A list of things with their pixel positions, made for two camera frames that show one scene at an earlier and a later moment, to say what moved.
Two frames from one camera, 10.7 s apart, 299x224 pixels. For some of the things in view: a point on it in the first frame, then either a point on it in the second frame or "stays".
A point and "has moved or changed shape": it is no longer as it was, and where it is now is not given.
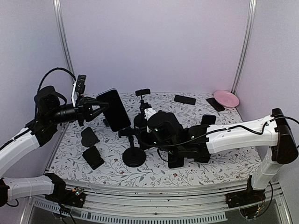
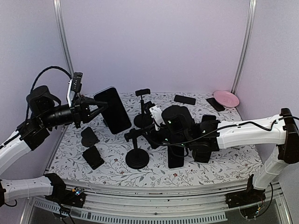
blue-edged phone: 208,119 stays
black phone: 175,162 stays
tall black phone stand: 132,157 has moved or changed shape
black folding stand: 89,138 stays
